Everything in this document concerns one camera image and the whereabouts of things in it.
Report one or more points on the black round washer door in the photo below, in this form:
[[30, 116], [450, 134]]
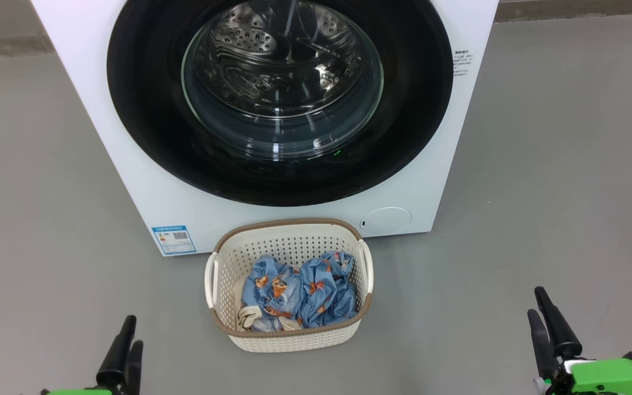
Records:
[[146, 109]]

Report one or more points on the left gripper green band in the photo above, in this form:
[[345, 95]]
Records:
[[83, 391]]

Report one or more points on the white front-load washing machine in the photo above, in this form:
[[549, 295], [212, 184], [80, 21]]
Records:
[[447, 164]]

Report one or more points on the cream perforated laundry basket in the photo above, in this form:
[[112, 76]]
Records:
[[294, 241]]

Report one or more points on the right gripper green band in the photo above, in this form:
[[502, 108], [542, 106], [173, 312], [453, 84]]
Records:
[[607, 378]]

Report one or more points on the round drain filter cover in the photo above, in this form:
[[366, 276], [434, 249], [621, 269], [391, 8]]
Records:
[[385, 221]]

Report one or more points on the perforated steel washer drum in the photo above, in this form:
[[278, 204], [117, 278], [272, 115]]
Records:
[[250, 38]]

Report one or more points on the blue energy label sticker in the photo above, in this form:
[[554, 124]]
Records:
[[173, 240]]

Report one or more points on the blue cream cartoon garment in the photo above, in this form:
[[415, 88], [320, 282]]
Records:
[[272, 291]]

